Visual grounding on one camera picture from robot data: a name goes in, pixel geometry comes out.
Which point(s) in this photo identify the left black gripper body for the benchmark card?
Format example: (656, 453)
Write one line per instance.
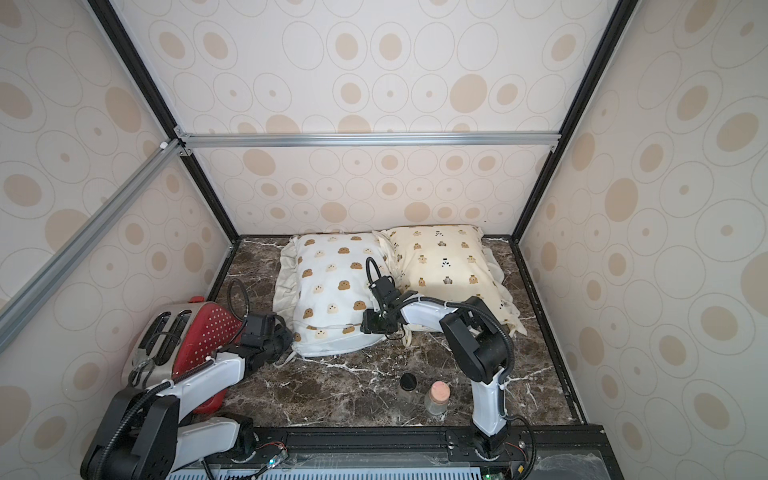
(278, 345)

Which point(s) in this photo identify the black round lid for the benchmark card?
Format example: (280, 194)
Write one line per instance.
(408, 382)

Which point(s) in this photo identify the horizontal aluminium frame bar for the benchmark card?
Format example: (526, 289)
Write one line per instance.
(355, 140)

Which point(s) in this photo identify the red polka dot toaster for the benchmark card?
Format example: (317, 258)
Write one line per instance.
(180, 338)

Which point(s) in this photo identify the clear jar pink lid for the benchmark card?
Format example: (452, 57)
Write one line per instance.
(437, 398)

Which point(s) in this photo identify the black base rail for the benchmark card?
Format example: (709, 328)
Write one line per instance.
(540, 452)

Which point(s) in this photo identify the diagonal aluminium frame bar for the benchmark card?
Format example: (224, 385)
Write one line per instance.
(36, 292)

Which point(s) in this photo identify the cream animal print pillow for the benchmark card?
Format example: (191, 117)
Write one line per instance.
(449, 262)

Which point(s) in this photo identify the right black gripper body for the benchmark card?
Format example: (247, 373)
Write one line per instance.
(377, 321)

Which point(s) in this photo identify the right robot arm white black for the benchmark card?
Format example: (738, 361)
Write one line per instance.
(481, 347)

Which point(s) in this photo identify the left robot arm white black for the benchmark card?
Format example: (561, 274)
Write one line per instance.
(144, 435)

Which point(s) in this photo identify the white bear print pillow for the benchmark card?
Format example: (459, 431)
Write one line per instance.
(322, 291)

